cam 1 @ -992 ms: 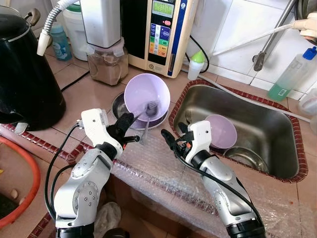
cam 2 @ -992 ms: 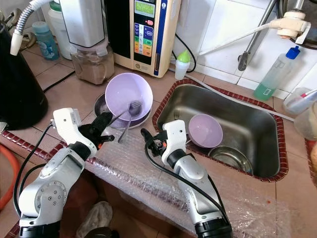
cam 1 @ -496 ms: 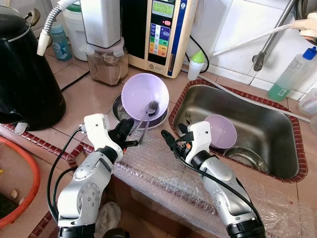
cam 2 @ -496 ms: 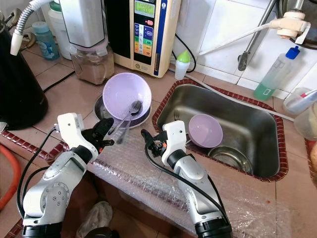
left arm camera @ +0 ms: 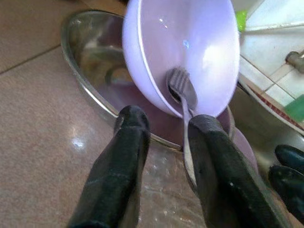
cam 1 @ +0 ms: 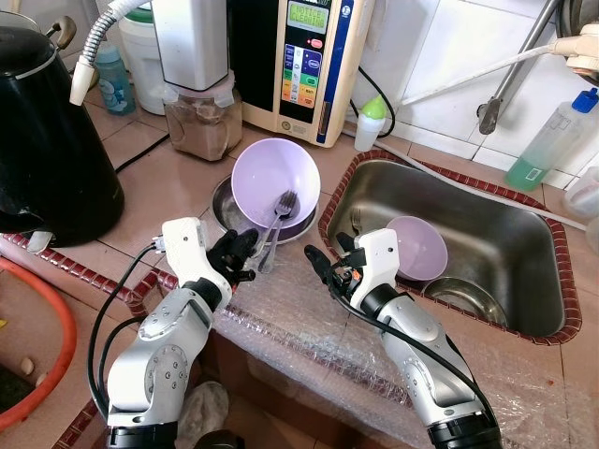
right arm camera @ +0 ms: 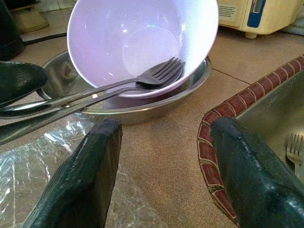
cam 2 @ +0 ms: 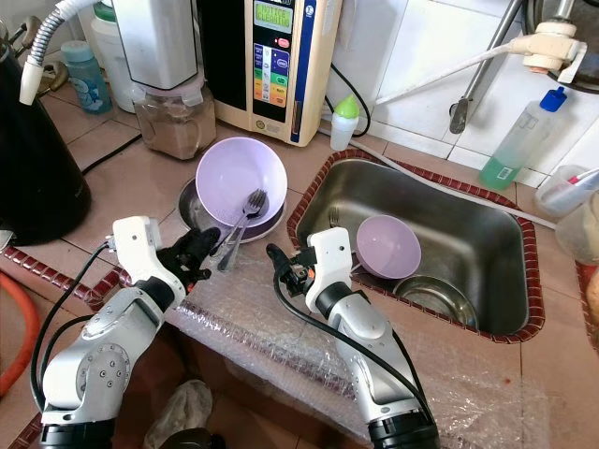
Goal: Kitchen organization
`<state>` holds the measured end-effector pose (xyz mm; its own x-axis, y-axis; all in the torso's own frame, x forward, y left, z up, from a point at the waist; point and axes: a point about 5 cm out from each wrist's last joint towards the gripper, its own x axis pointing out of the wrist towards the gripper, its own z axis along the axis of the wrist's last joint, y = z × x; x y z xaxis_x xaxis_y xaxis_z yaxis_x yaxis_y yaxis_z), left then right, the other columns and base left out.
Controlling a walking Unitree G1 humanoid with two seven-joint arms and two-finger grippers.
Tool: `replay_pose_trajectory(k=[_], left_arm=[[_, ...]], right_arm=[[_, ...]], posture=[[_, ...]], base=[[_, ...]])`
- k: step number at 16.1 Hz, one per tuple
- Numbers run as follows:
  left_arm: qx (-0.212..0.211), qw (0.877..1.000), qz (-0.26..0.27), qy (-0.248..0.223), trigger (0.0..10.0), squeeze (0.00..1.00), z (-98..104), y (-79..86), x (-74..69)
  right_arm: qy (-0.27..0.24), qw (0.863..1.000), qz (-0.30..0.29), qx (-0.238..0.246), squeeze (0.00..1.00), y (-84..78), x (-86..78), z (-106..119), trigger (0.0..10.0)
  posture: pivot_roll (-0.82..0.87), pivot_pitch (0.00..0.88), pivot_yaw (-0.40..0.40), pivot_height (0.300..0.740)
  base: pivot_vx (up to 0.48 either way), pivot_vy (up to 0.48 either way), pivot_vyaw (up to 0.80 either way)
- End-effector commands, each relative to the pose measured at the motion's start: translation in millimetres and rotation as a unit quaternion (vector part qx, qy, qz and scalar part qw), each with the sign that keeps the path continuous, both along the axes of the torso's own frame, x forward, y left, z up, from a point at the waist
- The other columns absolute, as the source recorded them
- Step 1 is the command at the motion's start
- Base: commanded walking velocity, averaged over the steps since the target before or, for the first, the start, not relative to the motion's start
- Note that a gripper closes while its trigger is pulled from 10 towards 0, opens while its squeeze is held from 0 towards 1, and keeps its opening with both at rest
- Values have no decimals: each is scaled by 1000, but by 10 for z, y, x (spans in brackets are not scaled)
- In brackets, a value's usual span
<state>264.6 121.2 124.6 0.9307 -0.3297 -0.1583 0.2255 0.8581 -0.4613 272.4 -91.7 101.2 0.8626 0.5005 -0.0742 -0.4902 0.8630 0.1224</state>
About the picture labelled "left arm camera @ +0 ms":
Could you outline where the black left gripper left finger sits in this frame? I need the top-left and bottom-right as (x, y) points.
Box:
(67, 105), (152, 228)

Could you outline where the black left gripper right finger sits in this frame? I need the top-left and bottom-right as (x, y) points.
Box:
(188, 114), (291, 228)

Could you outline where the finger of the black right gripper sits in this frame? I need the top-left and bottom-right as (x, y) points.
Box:
(268, 165), (304, 225)
(275, 144), (304, 175)

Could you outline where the steel fork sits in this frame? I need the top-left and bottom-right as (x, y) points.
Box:
(165, 67), (200, 193)

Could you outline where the round steel plate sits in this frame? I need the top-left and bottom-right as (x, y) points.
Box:
(61, 10), (259, 181)

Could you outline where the large purple plastic bowl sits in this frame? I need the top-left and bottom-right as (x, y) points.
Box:
(121, 0), (241, 119)

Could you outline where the steel kitchen sink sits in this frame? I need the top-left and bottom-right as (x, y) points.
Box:
(230, 80), (304, 228)

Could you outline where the clear bottle with green liquid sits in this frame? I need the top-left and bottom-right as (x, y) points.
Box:
(284, 94), (304, 123)

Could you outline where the steel faucet pipe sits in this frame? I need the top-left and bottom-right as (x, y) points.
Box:
(285, 49), (304, 74)

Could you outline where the white bottle with green cap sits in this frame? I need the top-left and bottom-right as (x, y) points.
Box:
(236, 9), (247, 33)

